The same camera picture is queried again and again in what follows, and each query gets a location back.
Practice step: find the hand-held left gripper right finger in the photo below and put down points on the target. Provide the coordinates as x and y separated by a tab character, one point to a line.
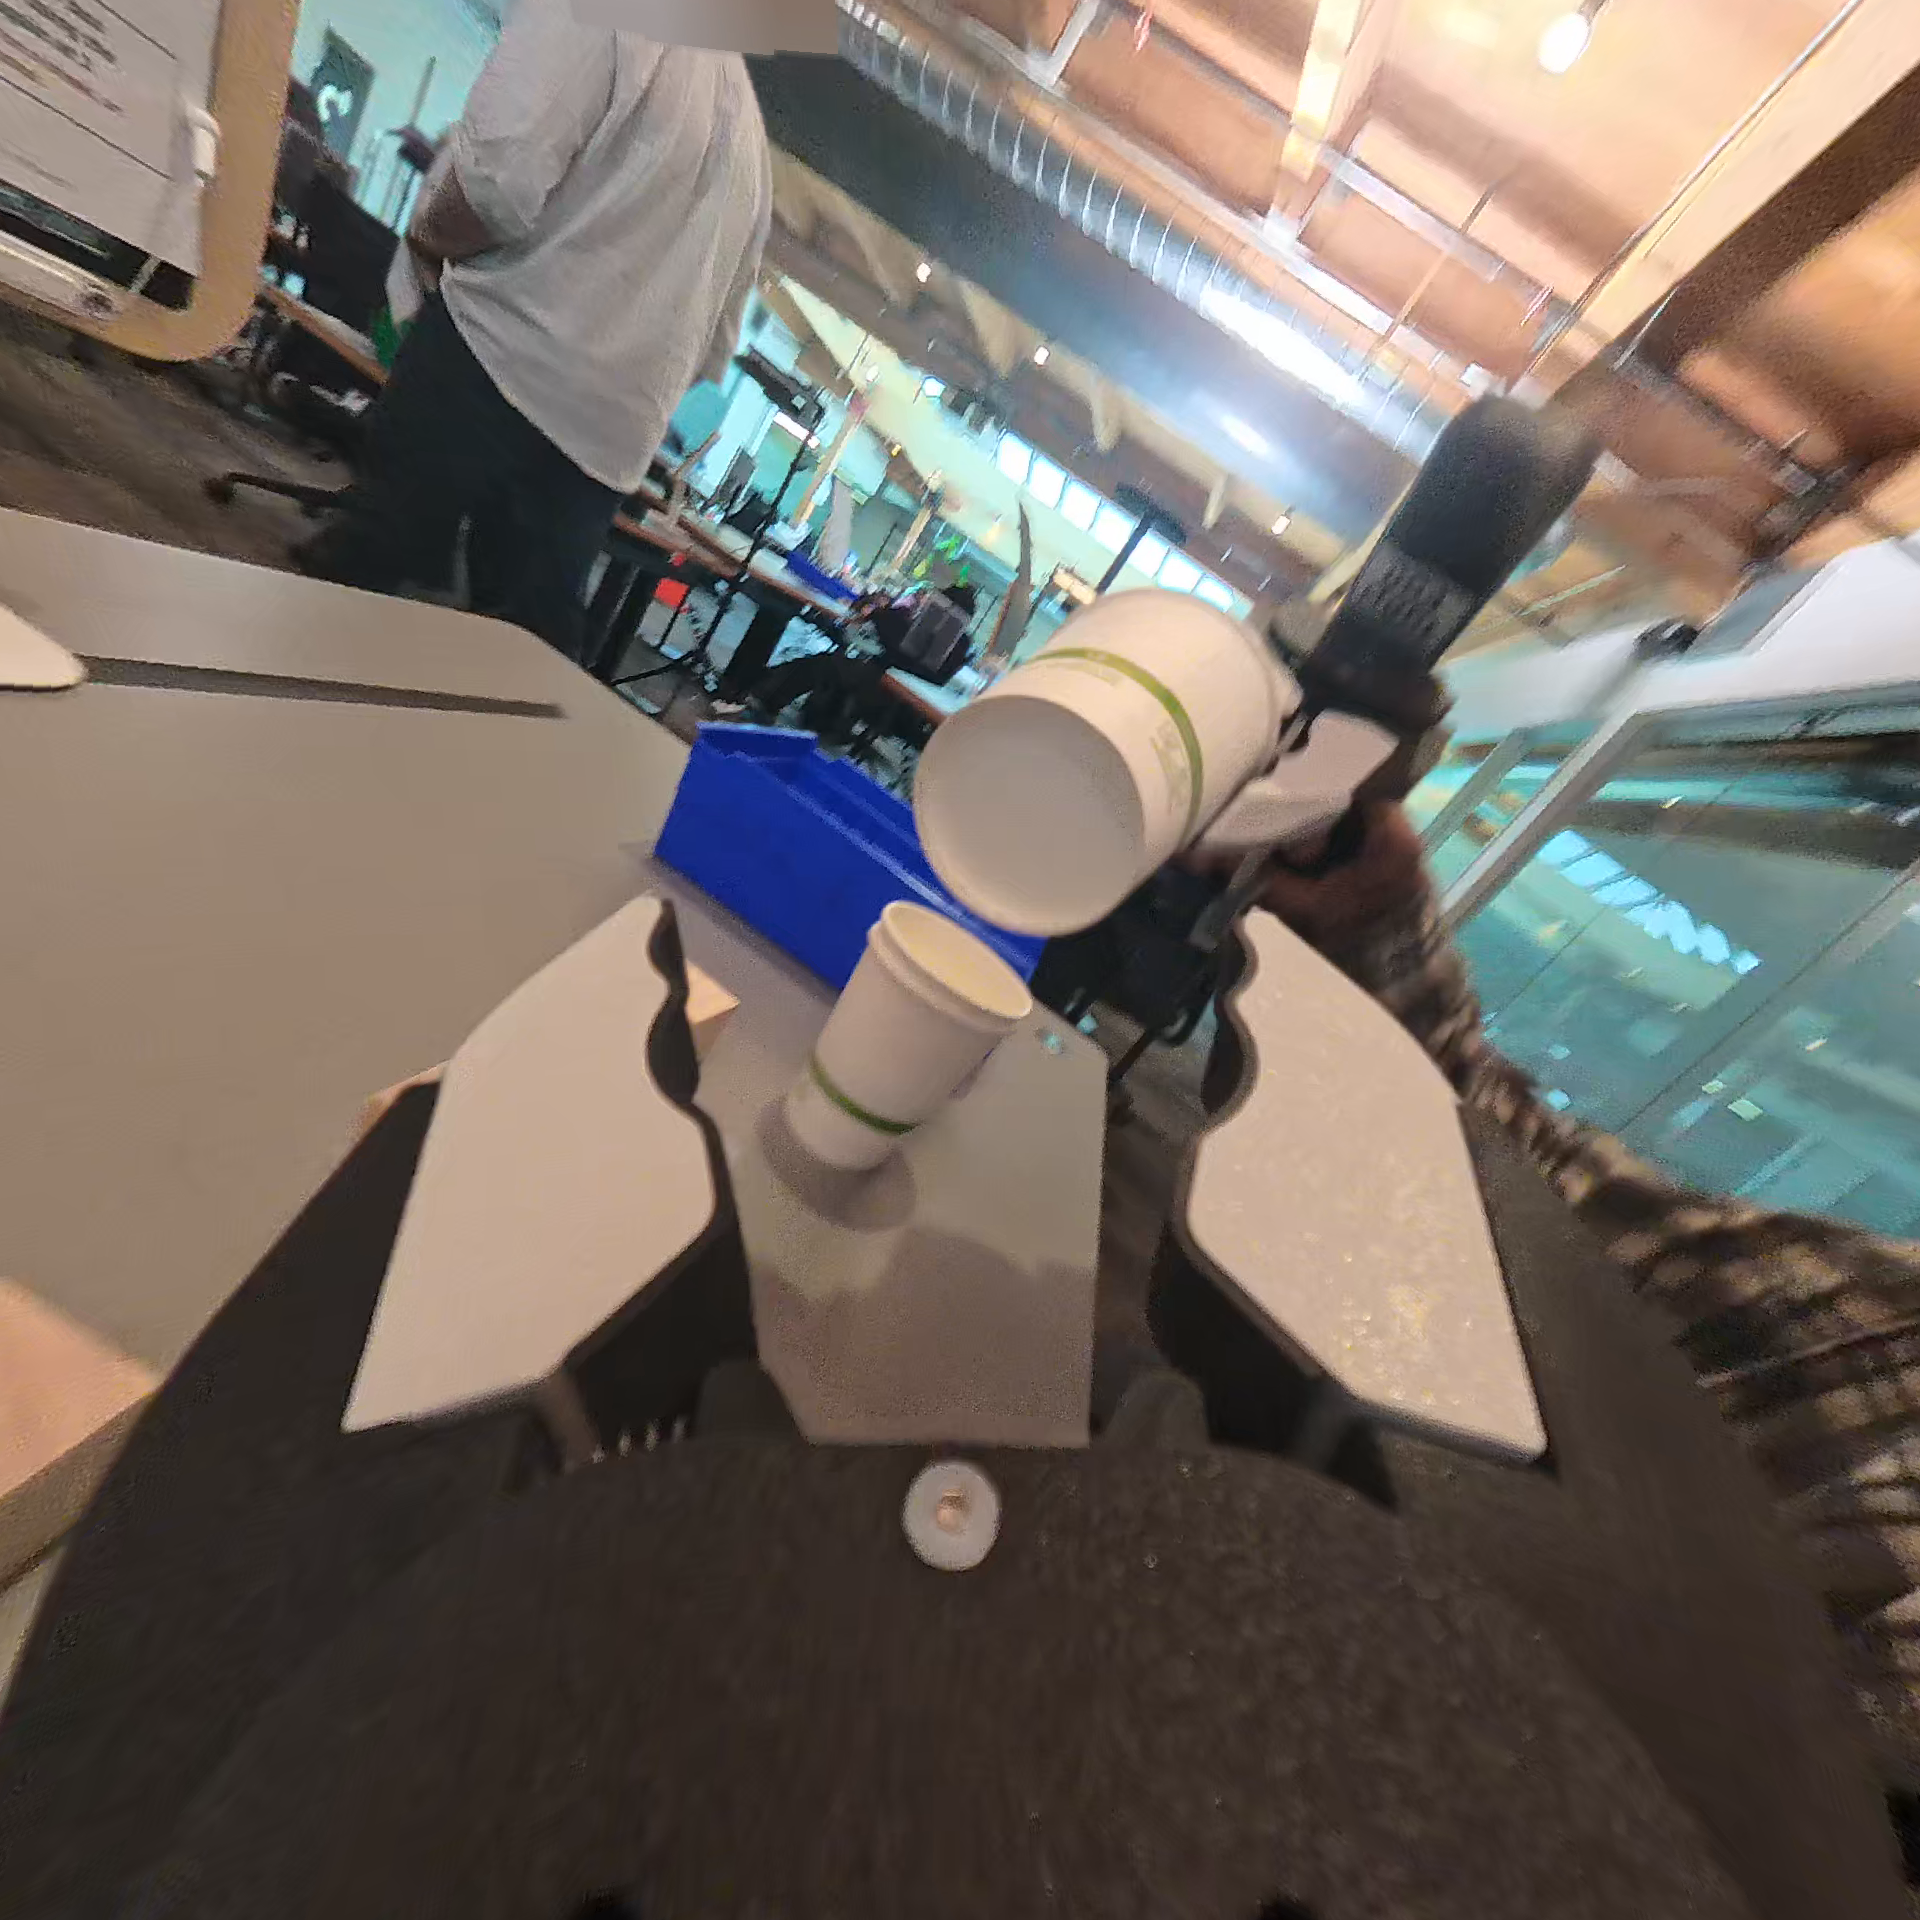
1350	1199

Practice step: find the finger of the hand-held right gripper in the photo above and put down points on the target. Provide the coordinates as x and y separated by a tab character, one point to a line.
1320	773

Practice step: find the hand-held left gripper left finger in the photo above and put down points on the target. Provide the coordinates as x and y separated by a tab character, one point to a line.
553	1199

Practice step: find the wooden cube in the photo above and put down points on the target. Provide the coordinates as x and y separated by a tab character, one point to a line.
62	1397
713	999
404	1100

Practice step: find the white paper cup green stripe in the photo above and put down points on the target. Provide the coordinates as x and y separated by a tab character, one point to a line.
1139	706
899	1052

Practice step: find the blue plastic bin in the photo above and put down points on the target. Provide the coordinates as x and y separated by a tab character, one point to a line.
778	840

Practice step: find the person's right forearm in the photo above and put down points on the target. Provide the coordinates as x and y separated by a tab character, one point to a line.
1725	1276

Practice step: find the person's right hand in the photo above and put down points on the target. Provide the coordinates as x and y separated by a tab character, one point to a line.
1397	811

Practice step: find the ceiling light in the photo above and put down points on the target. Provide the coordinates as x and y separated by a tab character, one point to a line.
1566	41

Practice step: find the wood edged display board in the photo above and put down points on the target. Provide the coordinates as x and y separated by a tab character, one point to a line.
92	123

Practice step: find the silver ventilation duct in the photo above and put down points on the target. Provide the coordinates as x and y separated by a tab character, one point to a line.
1050	166

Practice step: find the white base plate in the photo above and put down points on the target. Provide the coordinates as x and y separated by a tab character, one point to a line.
33	652

